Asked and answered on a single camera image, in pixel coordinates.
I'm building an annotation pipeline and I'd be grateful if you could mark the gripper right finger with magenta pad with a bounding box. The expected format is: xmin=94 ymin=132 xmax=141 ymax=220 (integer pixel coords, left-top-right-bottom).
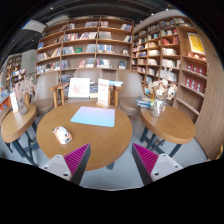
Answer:
xmin=132 ymin=143 xmax=182 ymax=185

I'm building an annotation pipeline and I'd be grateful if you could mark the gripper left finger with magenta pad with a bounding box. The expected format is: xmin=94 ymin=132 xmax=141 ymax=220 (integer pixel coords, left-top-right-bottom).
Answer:
xmin=42 ymin=144 xmax=91 ymax=185

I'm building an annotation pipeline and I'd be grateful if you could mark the light blue mouse pad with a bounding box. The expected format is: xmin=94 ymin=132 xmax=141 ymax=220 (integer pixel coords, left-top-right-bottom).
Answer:
xmin=71 ymin=106 xmax=115 ymax=127

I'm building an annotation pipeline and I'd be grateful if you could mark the round wooden centre table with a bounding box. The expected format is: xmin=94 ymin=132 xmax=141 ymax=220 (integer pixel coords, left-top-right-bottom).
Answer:
xmin=36 ymin=102 xmax=132 ymax=171

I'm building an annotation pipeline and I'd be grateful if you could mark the round wooden table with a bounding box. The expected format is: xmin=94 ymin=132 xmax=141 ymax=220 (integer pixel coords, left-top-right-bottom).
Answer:
xmin=1 ymin=104 xmax=37 ymax=166
xmin=140 ymin=106 xmax=196 ymax=157
xmin=36 ymin=102 xmax=132 ymax=171

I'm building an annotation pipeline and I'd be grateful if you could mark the round wooden right table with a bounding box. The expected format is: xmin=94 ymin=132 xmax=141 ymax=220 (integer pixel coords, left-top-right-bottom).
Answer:
xmin=140 ymin=106 xmax=196 ymax=157

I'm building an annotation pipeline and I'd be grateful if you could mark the stack of books on chair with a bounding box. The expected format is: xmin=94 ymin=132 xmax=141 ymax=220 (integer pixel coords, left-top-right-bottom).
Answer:
xmin=136 ymin=96 xmax=152 ymax=108

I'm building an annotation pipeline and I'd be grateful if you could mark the round wooden left table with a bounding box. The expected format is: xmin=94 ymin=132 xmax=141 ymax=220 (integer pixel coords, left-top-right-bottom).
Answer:
xmin=1 ymin=104 xmax=37 ymax=166

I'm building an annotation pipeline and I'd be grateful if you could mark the beige left armchair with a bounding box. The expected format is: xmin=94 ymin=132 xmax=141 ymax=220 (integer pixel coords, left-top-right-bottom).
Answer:
xmin=32 ymin=72 xmax=59 ymax=116

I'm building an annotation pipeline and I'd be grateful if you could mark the beige armchair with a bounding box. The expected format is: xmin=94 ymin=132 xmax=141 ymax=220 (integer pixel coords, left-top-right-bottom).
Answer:
xmin=113 ymin=69 xmax=146 ymax=117
xmin=32 ymin=72 xmax=59 ymax=116
xmin=61 ymin=67 xmax=114 ymax=104

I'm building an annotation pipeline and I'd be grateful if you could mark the glass vase with dried flowers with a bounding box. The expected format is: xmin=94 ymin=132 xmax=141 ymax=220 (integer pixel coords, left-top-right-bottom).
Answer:
xmin=147 ymin=67 xmax=179 ymax=119

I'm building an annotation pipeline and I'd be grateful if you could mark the white framed picture board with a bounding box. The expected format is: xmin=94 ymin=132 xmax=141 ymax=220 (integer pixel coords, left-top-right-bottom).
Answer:
xmin=68 ymin=78 xmax=90 ymax=98

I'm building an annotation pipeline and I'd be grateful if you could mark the beige right armchair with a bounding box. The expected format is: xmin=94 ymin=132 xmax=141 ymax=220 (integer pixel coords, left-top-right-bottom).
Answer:
xmin=113 ymin=69 xmax=146 ymax=117

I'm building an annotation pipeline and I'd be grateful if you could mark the white standing sign card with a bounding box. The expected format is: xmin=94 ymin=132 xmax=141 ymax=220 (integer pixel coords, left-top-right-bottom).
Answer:
xmin=97 ymin=79 xmax=109 ymax=108

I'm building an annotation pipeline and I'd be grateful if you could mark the small white card on left table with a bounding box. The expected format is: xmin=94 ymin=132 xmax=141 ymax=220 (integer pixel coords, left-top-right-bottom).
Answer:
xmin=10 ymin=92 xmax=18 ymax=113

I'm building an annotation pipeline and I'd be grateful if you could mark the left vase with dried flowers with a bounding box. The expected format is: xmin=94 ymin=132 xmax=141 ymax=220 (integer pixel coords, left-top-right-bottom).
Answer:
xmin=13 ymin=77 xmax=36 ymax=115

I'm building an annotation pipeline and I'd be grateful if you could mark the beige middle armchair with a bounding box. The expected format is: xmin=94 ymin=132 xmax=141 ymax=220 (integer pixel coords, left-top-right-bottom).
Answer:
xmin=61 ymin=67 xmax=114 ymax=104

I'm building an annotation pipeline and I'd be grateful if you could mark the distant left bookshelf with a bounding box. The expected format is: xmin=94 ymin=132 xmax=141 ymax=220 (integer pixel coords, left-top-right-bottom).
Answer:
xmin=6 ymin=54 xmax=26 ymax=90

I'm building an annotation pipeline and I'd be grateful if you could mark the wooden right bookshelf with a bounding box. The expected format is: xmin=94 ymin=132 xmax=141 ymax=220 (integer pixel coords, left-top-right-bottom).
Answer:
xmin=132 ymin=12 xmax=224 ymax=159

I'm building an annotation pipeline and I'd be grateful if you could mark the yellow poster on shelf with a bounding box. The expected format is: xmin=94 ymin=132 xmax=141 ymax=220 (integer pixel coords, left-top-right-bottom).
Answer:
xmin=188 ymin=33 xmax=205 ymax=55

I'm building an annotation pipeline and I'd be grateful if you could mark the large wooden back bookshelf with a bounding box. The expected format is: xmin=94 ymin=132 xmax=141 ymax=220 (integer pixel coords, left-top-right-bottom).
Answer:
xmin=36 ymin=15 xmax=134 ymax=79

